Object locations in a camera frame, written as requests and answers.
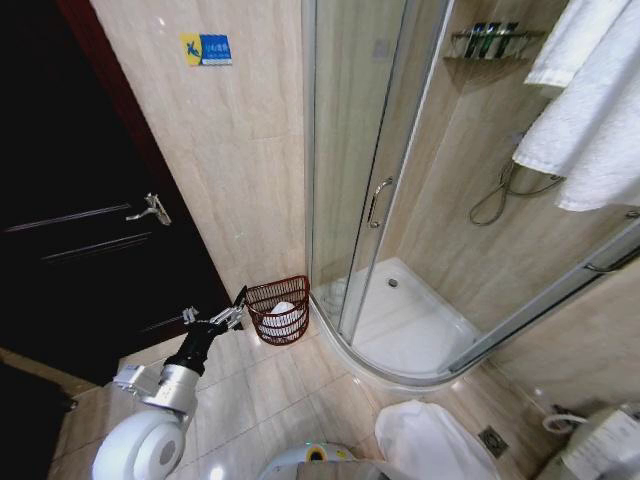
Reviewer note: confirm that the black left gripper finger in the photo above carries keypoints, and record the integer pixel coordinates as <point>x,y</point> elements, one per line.
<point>231,315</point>
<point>190,315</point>

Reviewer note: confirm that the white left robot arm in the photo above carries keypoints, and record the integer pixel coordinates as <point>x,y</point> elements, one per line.
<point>145,440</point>

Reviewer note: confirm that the white towel inside hamper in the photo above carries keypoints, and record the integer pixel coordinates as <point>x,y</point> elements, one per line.
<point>285,315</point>

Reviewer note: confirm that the red-brown wicker hamper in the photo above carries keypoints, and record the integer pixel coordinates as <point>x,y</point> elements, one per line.
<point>300,295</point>

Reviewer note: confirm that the white crumpled towel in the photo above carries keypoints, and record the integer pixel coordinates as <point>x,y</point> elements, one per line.
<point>430,440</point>

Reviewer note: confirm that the chrome towel bar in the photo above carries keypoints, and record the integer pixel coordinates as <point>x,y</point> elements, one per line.
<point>612,267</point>

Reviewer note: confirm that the large white hanging towel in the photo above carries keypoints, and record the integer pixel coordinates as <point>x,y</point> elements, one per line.
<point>595,125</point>

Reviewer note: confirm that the small white hanging towel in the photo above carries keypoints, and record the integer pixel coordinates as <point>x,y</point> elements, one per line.
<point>565,45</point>

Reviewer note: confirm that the round shower drain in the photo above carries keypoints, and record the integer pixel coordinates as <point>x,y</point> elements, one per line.
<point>393,282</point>

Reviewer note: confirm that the white shower tray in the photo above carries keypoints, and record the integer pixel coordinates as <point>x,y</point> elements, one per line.
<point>400,325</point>

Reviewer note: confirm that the dark wooden door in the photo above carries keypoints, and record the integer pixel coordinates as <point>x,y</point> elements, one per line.
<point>75,175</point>

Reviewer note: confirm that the square floor drain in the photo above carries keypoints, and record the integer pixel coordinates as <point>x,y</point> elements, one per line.
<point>493,441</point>

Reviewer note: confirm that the dark toiletry bottle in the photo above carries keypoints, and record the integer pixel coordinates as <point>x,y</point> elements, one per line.
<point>509,37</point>
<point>492,39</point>
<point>476,40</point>

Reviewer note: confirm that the white toilet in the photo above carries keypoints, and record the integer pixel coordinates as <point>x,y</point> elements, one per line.
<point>600,445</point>

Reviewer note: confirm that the glass shower enclosure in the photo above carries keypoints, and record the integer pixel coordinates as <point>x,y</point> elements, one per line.
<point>345,150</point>

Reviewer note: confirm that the blue and yellow wall sign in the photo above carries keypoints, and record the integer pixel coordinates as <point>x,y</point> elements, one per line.
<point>212,50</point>

